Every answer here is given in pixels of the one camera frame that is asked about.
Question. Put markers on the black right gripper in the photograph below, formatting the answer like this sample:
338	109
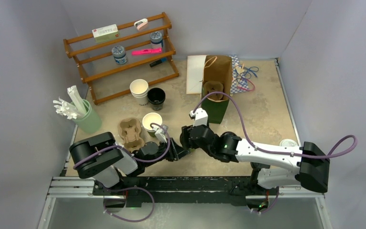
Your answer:
185	141

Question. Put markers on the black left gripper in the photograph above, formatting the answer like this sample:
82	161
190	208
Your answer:
176	151

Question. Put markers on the white paper cup stack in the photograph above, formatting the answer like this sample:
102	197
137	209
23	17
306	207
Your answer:
139	89
151	118

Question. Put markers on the brown pulp cup carrier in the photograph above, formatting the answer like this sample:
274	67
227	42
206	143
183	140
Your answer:
213	86

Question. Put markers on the green paper bag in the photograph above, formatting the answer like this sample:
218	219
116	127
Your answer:
217	68

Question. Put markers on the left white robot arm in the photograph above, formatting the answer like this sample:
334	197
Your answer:
101	158

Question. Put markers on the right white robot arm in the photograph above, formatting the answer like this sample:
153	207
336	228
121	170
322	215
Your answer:
306	166

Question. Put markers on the black paper cup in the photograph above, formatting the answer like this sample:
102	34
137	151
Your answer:
156	98

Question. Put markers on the blue checkered paper bag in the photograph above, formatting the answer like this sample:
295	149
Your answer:
235	62

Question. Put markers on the white paper bag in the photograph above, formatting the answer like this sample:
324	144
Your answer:
194	77

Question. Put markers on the black blue marker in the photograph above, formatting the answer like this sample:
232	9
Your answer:
157	62

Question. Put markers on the green straw holder cup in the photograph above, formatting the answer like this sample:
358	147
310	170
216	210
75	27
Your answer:
91	122

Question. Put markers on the pink marker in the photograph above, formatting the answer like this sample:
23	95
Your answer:
147	51

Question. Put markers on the white cup lid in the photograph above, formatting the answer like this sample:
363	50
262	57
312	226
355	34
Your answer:
288	143

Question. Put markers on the blue lidded jar right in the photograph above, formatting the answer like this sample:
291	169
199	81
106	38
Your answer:
156	39

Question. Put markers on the blue lidded jar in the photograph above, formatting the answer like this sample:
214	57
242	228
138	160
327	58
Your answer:
119	54
156	39

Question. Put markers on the blue lidded jar left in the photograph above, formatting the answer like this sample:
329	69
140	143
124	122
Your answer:
119	54

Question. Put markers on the wooden shelf rack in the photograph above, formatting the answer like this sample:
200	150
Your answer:
129	48

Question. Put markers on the pink white clip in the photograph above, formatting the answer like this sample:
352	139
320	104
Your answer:
141	24

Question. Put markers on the white green box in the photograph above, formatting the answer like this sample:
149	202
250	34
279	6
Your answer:
105	34

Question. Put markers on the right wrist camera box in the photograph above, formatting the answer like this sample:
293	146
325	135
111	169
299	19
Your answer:
199	117

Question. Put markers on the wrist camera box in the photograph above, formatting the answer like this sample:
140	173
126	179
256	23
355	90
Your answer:
160	132
199	117

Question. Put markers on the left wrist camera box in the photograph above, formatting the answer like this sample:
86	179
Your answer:
160	132

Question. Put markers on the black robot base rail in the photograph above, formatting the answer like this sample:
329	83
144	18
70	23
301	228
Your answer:
236	191

